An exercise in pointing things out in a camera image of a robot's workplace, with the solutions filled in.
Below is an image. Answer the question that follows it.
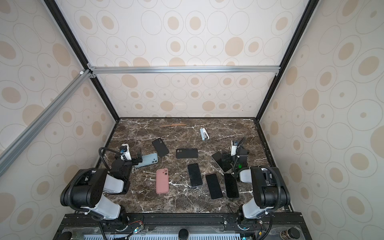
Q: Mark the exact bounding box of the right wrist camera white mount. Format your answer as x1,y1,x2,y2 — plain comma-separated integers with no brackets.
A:
231,141,239,156

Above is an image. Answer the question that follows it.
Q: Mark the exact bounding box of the black phone case horizontal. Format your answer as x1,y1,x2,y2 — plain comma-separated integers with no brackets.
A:
176,148,199,159

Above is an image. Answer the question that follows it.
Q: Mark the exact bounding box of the horizontal aluminium rail back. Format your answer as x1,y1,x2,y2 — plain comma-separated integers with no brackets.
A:
90,66,280,74

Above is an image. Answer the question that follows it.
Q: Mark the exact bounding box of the blue phone black screen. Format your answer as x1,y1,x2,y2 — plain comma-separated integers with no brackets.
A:
188,163,203,187

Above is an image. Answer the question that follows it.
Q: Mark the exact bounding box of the black round button right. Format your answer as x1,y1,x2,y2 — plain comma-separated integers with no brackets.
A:
280,228,301,240

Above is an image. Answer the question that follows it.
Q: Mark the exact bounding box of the black phone case tilted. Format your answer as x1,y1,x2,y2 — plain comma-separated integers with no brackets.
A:
152,138,170,157

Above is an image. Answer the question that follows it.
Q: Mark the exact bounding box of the pink phone case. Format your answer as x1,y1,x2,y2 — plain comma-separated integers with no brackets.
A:
156,168,169,194

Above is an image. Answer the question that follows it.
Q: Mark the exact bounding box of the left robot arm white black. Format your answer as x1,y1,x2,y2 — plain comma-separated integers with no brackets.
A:
60,144,143,225

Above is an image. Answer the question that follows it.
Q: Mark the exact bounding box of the black phone tilted far right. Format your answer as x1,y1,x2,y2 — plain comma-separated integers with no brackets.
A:
212,151,232,173

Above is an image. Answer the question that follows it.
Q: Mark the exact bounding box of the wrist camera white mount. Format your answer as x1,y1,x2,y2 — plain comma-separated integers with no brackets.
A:
231,141,239,156
119,144,132,162

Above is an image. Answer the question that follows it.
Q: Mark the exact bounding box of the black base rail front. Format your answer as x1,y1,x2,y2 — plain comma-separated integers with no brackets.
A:
54,212,312,240

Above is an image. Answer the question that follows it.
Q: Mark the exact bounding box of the light blue phone case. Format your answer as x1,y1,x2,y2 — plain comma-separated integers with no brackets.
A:
134,153,158,168

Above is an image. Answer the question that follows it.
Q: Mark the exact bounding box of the black knob front centre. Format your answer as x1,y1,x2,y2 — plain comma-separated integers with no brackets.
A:
178,229,190,240

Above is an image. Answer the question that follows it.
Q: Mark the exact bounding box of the diagonal aluminium rail left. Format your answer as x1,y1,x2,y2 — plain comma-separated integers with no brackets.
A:
1,70,91,175

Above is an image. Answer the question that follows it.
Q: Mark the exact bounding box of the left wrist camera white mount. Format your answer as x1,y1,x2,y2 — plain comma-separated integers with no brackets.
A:
119,144,132,162

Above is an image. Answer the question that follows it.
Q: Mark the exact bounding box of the black phone middle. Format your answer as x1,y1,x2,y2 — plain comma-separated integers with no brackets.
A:
206,174,223,200

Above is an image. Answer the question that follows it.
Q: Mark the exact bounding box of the small white blue box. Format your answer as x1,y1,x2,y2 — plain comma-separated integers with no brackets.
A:
200,128,210,141

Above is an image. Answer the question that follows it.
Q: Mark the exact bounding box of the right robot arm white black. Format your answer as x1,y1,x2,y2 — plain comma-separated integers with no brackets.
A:
231,146,291,220

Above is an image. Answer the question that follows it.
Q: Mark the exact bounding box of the brown wooden stick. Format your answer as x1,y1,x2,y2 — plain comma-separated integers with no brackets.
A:
160,123,187,128

